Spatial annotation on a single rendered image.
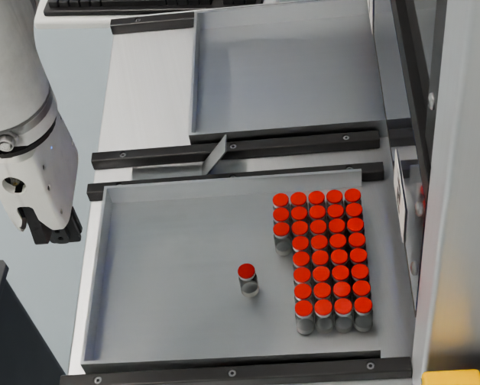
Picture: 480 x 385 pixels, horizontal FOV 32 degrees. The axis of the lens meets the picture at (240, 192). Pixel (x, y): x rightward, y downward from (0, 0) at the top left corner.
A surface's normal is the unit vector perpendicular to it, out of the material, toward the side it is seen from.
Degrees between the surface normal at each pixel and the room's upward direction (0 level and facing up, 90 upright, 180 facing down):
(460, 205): 90
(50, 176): 88
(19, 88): 90
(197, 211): 0
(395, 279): 0
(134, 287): 0
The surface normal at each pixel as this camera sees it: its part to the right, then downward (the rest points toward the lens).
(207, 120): -0.11, -0.62
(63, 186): 0.99, -0.09
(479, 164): 0.00, 0.79
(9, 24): 0.94, 0.19
